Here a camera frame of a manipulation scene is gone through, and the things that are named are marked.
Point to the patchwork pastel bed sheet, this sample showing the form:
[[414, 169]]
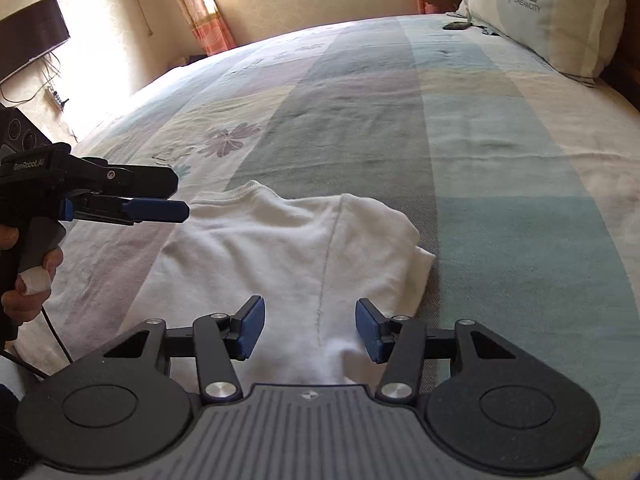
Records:
[[522, 183]]

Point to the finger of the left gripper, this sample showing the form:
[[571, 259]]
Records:
[[125, 211], [134, 181]]

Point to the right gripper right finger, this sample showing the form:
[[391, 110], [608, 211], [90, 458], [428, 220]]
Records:
[[483, 400]]

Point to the person's left hand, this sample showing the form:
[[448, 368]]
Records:
[[32, 288]]

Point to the wooden bedside table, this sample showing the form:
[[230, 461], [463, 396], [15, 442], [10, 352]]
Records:
[[445, 6]]

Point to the black wall television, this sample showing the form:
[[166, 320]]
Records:
[[30, 33]]

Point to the dark phone on bed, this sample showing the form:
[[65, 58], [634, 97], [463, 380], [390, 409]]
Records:
[[458, 25]]

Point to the white power strip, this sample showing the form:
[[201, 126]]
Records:
[[56, 98]]

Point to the left pink curtain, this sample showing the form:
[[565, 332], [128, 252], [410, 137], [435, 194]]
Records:
[[207, 25]]

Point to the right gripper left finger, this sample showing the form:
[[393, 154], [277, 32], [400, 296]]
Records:
[[130, 400]]

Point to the white printed t-shirt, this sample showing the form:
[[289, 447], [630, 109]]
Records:
[[310, 259]]

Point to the near floral pillow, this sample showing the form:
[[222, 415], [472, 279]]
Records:
[[577, 38]]

